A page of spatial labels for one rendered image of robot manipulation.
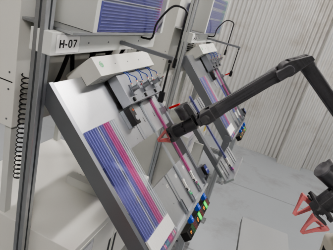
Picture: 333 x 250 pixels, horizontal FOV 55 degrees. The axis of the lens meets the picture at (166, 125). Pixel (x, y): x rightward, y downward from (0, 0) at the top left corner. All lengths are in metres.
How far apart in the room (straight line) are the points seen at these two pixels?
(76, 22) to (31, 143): 0.43
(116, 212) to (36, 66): 0.53
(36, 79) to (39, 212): 0.62
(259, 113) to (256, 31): 1.02
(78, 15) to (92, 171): 0.51
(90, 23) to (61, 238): 0.80
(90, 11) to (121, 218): 0.68
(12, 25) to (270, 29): 3.40
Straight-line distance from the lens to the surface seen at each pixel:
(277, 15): 4.20
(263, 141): 4.43
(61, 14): 1.19
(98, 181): 1.10
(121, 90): 1.33
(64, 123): 1.10
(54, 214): 1.48
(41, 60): 1.06
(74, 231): 1.40
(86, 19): 1.13
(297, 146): 4.32
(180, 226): 1.36
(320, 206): 1.11
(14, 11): 1.17
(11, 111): 1.25
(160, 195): 1.34
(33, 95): 1.10
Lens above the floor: 1.54
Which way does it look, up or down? 20 degrees down
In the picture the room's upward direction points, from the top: 15 degrees clockwise
